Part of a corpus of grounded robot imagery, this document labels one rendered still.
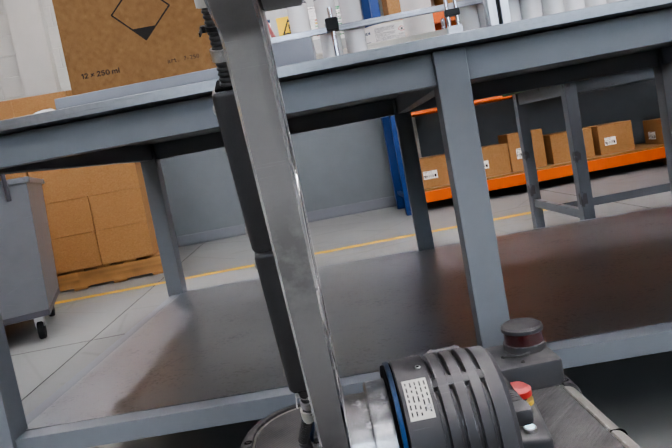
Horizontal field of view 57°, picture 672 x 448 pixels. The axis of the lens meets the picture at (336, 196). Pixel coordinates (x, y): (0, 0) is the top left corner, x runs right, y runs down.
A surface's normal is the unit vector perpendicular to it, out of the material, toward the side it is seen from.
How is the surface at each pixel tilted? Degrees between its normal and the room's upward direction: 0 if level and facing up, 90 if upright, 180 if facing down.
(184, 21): 90
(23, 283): 93
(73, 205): 90
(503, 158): 90
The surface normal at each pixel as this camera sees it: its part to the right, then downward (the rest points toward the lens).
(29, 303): 0.36, 0.07
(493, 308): -0.04, 0.09
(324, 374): 0.11, 0.48
